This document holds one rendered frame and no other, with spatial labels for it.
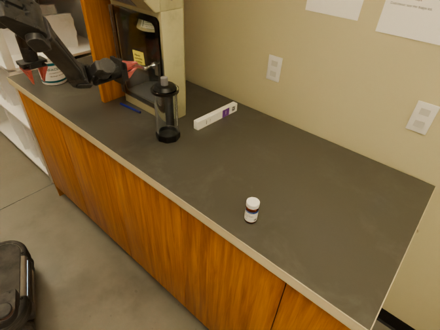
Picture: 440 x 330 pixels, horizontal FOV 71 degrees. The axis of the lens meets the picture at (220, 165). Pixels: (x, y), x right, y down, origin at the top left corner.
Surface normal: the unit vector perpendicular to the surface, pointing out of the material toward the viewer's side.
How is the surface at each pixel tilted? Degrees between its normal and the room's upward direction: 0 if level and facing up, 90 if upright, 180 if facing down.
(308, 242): 0
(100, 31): 90
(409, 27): 90
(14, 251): 0
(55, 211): 0
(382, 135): 90
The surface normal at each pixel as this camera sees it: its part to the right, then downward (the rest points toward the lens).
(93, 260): 0.04, -0.78
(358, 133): -0.65, 0.45
